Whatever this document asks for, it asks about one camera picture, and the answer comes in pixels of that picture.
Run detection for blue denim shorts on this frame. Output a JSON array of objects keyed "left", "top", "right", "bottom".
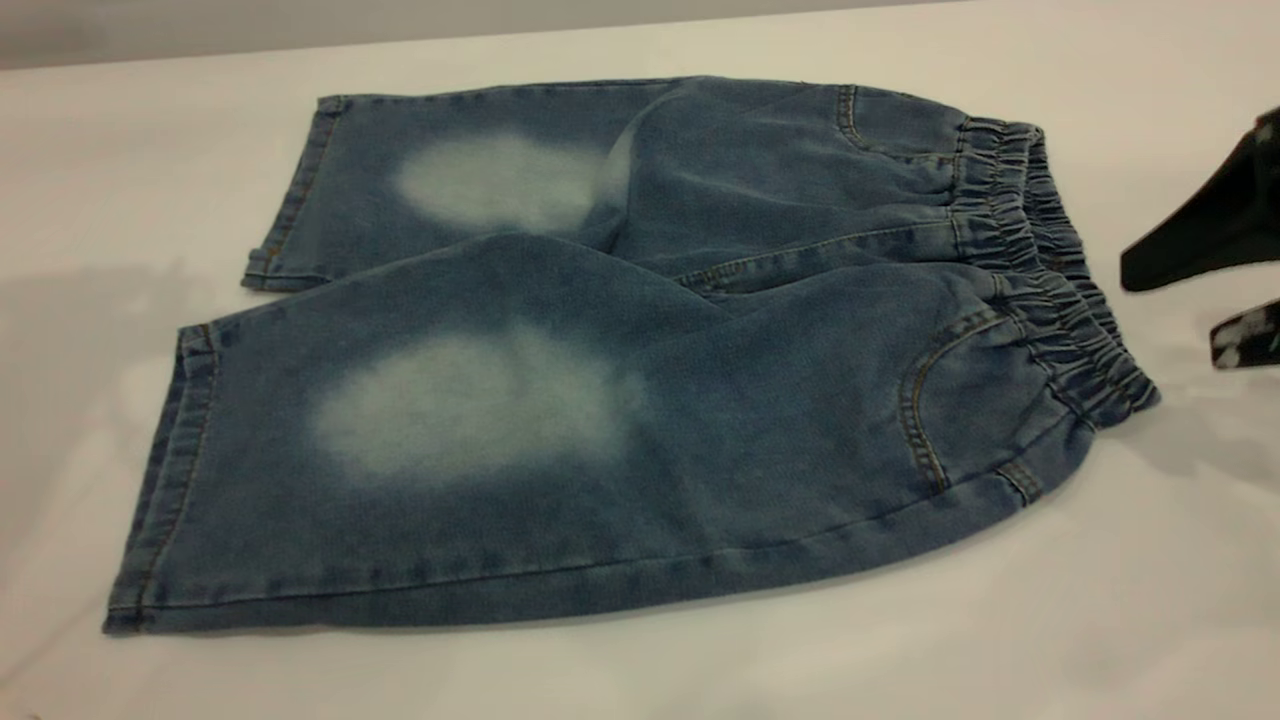
[{"left": 102, "top": 75, "right": 1162, "bottom": 636}]

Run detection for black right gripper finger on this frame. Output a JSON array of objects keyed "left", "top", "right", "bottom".
[
  {"left": 1209, "top": 299, "right": 1280, "bottom": 371},
  {"left": 1119, "top": 105, "right": 1280, "bottom": 294}
]

